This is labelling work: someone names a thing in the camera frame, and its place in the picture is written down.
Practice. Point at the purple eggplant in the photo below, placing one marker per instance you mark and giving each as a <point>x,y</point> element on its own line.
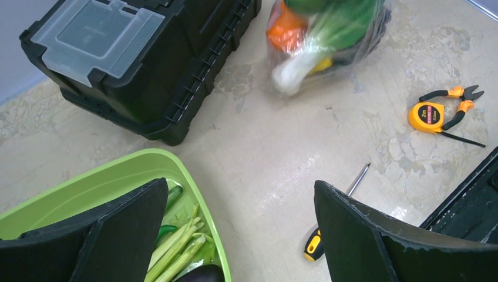
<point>205,273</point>

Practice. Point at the white bok choy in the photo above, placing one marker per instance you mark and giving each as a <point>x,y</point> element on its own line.
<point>288,76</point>

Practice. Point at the orange black pliers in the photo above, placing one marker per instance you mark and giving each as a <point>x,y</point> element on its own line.
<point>467,96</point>

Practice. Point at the black yellow screwdriver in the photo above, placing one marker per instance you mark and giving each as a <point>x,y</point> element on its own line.
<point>314,249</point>

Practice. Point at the orange green mango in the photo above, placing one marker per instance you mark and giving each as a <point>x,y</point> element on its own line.
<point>285,29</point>

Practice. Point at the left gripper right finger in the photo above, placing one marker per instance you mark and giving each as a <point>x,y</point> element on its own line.
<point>364,244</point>

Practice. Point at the green celery stalks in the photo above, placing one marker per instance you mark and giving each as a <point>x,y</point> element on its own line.
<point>172,256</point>

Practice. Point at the green cucumber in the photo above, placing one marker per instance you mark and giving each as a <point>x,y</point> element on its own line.
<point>174,194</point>

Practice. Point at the green chilli pepper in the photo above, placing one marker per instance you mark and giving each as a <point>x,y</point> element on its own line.
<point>165,229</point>

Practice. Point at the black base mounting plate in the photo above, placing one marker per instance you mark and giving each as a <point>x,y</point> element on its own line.
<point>470,211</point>

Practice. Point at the aluminium frame rails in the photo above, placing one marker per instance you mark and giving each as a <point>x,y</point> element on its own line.
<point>488,7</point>

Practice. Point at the yellow pear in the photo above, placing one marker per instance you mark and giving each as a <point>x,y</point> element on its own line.
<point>321,66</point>

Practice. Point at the orange tape measure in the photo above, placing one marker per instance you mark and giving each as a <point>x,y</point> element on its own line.
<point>427,117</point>

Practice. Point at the green plastic tray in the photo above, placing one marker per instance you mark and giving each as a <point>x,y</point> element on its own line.
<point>109,181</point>

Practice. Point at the clear zip top bag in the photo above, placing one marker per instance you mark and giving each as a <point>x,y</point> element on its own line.
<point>343,59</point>

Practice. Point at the green leafy vegetable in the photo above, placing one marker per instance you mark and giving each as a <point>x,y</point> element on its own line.
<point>337,24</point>

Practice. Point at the black plastic toolbox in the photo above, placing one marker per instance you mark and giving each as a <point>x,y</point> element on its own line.
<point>145,66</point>

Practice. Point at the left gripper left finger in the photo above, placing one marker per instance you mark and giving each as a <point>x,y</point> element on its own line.
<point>110,242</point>

